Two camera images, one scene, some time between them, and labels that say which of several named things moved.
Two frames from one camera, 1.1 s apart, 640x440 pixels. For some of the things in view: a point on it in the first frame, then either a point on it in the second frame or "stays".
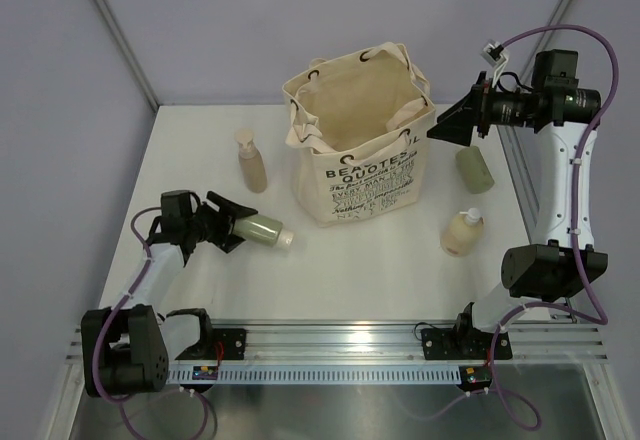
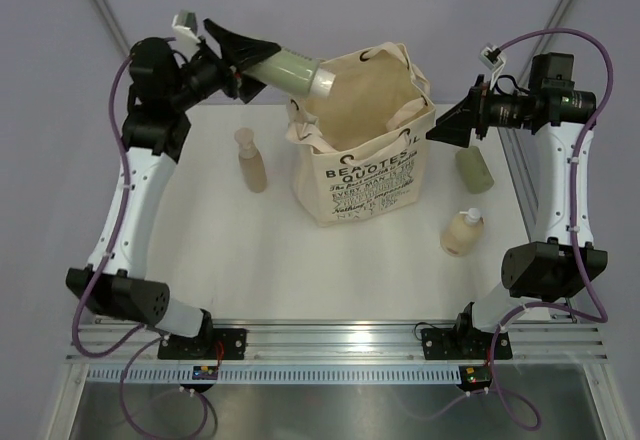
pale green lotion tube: (262, 229) -> (291, 72)
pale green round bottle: (475, 170) stays
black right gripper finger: (455, 125) stays
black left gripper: (224, 237) -> (237, 52)
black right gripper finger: (460, 118) stays
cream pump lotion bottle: (462, 232) stays
